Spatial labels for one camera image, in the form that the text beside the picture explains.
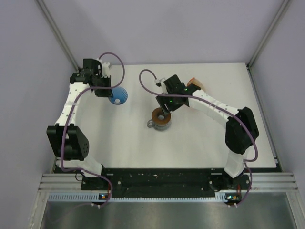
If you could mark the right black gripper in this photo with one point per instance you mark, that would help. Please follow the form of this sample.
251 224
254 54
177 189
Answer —
163 101

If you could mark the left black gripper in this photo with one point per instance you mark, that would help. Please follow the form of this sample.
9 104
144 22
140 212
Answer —
106 93

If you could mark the blue glass dripper cone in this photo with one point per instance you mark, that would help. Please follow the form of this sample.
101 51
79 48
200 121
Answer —
119 96

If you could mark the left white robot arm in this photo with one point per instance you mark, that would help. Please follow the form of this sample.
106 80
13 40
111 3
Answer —
67 140

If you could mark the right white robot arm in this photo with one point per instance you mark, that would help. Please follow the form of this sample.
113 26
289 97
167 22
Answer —
240 126

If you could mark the orange coffee filter box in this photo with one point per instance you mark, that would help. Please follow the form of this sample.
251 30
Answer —
197 83

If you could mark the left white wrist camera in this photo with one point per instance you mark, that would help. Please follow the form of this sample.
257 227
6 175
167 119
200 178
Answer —
104 69

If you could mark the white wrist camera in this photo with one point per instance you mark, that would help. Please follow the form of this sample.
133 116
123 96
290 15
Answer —
160 83
104 69

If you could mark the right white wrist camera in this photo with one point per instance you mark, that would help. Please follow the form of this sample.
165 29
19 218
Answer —
160 83

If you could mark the grey slotted cable duct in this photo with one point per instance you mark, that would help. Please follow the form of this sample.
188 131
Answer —
100 198

